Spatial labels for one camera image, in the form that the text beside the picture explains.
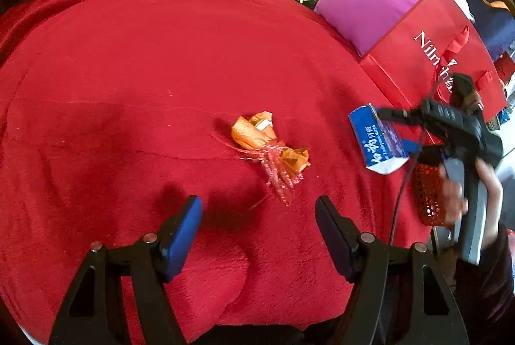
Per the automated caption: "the black cable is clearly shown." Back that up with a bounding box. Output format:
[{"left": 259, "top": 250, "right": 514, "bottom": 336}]
[{"left": 387, "top": 123, "right": 427, "bottom": 246}]

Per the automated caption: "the navy bag with orange handles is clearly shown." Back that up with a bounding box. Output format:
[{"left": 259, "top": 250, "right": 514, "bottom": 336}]
[{"left": 463, "top": 0, "right": 515, "bottom": 56}]

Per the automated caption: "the person's right forearm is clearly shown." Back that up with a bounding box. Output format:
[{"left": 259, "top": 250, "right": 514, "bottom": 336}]
[{"left": 454, "top": 223, "right": 515, "bottom": 345}]

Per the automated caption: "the red mesh basket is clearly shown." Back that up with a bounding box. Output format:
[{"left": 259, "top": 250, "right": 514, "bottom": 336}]
[{"left": 412, "top": 163, "right": 452, "bottom": 227}]

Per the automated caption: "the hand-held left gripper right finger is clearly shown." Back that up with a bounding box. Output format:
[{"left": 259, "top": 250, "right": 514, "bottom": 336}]
[{"left": 314, "top": 195, "right": 471, "bottom": 345}]

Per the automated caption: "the person's right hand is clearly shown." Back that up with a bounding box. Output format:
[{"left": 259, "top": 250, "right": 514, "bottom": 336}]
[{"left": 438, "top": 159, "right": 504, "bottom": 249}]

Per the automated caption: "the red paper gift bag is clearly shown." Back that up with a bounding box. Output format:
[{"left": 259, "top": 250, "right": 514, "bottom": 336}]
[{"left": 359, "top": 0, "right": 508, "bottom": 123}]

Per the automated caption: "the red fleece blanket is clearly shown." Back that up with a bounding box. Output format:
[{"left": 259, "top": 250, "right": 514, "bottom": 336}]
[{"left": 0, "top": 0, "right": 455, "bottom": 345}]

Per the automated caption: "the magenta pillow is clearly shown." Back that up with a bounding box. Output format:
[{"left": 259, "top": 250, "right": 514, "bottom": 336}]
[{"left": 314, "top": 0, "right": 427, "bottom": 58}]

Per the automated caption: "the blue toothpaste box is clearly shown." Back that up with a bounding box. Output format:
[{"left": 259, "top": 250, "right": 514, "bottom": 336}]
[{"left": 348, "top": 103, "right": 412, "bottom": 174}]

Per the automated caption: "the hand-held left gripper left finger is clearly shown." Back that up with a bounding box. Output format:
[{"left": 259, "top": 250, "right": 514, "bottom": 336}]
[{"left": 48, "top": 195, "right": 204, "bottom": 345}]

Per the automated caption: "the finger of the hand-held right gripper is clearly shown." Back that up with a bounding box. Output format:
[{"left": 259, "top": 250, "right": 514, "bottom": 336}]
[
  {"left": 403, "top": 141, "right": 443, "bottom": 166},
  {"left": 377, "top": 100, "right": 435, "bottom": 129}
]

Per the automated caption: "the dark red box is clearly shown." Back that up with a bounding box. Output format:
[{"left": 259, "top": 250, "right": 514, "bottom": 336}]
[{"left": 493, "top": 51, "right": 515, "bottom": 89}]

